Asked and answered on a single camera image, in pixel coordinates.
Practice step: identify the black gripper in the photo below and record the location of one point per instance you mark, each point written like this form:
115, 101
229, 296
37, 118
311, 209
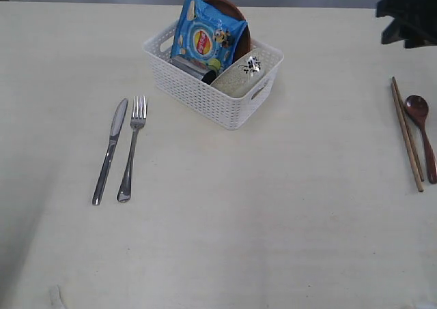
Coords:
414, 22

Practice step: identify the dark red wooden spoon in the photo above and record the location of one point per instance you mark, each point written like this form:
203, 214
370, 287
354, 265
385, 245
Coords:
418, 109

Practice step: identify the silver fork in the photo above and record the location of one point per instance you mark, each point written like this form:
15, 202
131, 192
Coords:
137, 122

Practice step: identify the silver table knife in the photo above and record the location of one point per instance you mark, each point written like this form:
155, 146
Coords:
116, 126

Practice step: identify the white speckled ceramic bowl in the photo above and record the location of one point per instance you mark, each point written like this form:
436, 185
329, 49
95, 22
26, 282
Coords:
239, 78

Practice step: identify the blue chips bag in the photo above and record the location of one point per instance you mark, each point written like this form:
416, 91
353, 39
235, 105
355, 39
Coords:
206, 35

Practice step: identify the white perforated plastic basket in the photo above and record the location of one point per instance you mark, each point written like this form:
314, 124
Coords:
228, 112

